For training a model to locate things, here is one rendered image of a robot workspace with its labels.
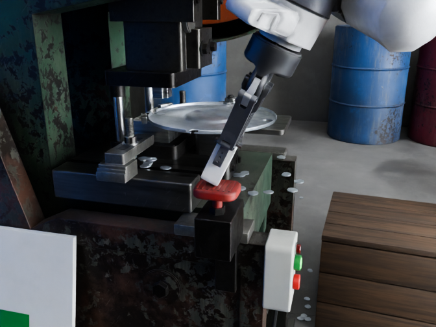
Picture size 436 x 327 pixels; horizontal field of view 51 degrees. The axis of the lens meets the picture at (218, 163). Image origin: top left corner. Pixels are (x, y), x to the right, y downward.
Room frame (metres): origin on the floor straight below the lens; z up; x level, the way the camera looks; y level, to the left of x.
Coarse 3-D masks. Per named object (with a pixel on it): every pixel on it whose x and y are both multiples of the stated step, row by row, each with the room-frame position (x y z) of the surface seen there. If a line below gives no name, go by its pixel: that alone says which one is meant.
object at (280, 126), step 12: (264, 120) 0.99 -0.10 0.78; (276, 120) 0.99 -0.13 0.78; (288, 120) 0.99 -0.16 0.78; (252, 132) 0.92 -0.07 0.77; (264, 132) 0.91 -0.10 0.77; (276, 132) 0.91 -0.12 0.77; (204, 144) 0.97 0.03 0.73; (216, 144) 0.96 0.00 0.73; (240, 156) 1.03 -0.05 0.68; (228, 168) 0.96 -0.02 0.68
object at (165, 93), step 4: (152, 88) 1.03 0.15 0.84; (156, 88) 1.02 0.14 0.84; (160, 88) 1.02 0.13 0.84; (164, 88) 1.03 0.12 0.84; (168, 88) 1.04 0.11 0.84; (152, 92) 1.03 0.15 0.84; (156, 92) 1.02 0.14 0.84; (160, 92) 1.02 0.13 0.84; (164, 92) 1.03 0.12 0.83; (168, 92) 1.03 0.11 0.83; (152, 96) 1.03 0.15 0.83; (156, 96) 1.02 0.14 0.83; (160, 96) 1.02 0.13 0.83; (164, 96) 1.03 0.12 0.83; (168, 96) 1.03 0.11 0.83
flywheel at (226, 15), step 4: (224, 0) 1.35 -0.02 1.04; (224, 4) 1.35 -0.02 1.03; (224, 8) 1.35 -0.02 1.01; (224, 12) 1.35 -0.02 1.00; (228, 12) 1.35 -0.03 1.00; (224, 16) 1.35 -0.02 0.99; (228, 16) 1.35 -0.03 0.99; (232, 16) 1.34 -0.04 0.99; (236, 16) 1.34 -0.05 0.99; (204, 20) 1.36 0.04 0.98; (208, 20) 1.36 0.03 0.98; (212, 20) 1.36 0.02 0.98; (216, 20) 1.36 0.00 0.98; (220, 20) 1.35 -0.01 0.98; (224, 20) 1.35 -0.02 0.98; (228, 20) 1.35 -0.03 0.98; (232, 20) 1.36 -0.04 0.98; (236, 20) 1.41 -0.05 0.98; (204, 24) 1.36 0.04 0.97; (208, 24) 1.41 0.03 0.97; (212, 24) 1.38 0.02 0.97
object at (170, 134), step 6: (156, 108) 1.11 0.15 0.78; (138, 120) 0.99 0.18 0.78; (138, 126) 0.98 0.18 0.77; (144, 126) 0.98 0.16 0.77; (150, 126) 0.97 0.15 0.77; (138, 132) 0.98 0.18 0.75; (144, 132) 0.98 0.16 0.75; (150, 132) 0.97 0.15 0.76; (156, 132) 0.97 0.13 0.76; (162, 132) 0.97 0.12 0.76; (168, 132) 0.96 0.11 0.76; (174, 132) 1.00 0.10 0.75; (180, 132) 1.04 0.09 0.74; (156, 138) 0.97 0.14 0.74; (162, 138) 0.97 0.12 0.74; (168, 138) 0.96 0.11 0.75; (174, 138) 0.99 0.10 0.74
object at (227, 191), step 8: (200, 184) 0.67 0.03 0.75; (208, 184) 0.67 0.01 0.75; (224, 184) 0.67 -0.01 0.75; (232, 184) 0.67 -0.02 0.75; (240, 184) 0.68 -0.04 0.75; (200, 192) 0.65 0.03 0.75; (208, 192) 0.64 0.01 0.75; (216, 192) 0.64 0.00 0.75; (224, 192) 0.64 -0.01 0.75; (232, 192) 0.64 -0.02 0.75; (216, 200) 0.64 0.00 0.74; (224, 200) 0.64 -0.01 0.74; (232, 200) 0.64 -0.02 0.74
